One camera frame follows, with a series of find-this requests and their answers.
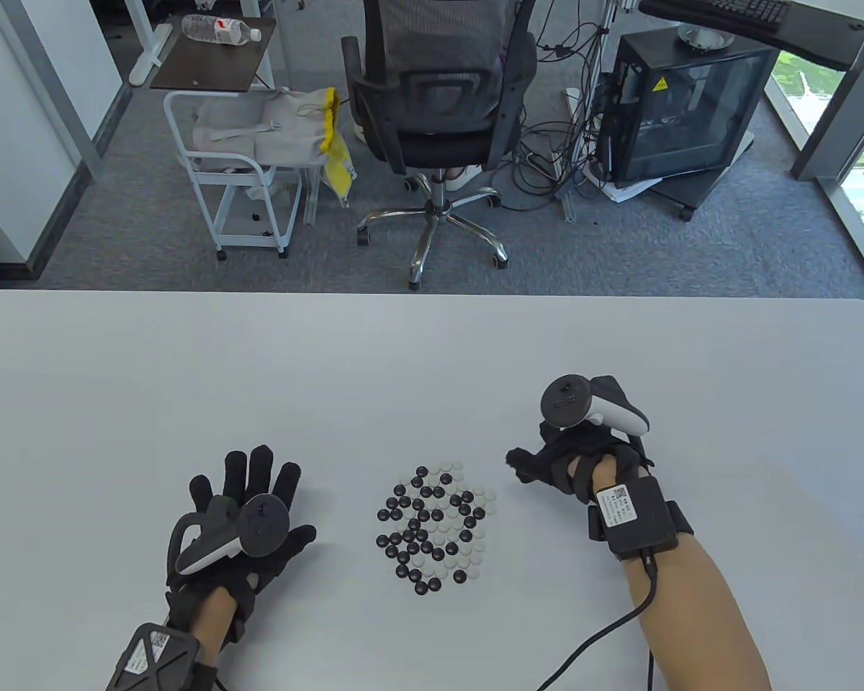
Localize person's right hand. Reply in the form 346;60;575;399
505;423;652;505

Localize person's left hand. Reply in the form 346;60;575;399
166;444;318;641

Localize pile of mixed go stones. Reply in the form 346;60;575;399
376;461;498;597

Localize person's right forearm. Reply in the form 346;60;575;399
590;457;771;691

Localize black white hand controller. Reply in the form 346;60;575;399
167;493;291;577
540;373;650;436

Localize white metal cart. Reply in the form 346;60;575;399
163;90;305;261

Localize aluminium profile stand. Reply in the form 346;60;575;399
562;0;620;220

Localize white papers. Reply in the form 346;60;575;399
583;162;663;204

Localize black rolling platform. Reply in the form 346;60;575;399
648;130;757;222

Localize yellow plastic bag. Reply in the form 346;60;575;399
320;88;357;209

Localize black mesh office chair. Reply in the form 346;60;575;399
341;0;539;291

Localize grey fabric bag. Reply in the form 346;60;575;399
191;90;332;170

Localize black computer tower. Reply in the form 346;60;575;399
596;30;780;184

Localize small brown side table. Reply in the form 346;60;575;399
150;14;278;93

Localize white desk leg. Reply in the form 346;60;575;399
126;0;175;89

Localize clear plastic water bottle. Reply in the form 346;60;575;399
181;13;263;46

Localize white bowl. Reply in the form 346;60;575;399
677;22;735;53

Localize black keyboard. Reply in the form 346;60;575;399
702;0;793;33

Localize black desk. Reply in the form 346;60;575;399
637;0;864;71

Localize black boxed wrist camera module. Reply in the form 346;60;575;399
587;479;694;562

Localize black braided cable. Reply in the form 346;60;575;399
536;551;660;691

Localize black framed wrist camera module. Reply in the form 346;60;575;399
106;623;202;691

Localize tangle of black cables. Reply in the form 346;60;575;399
500;0;620;213

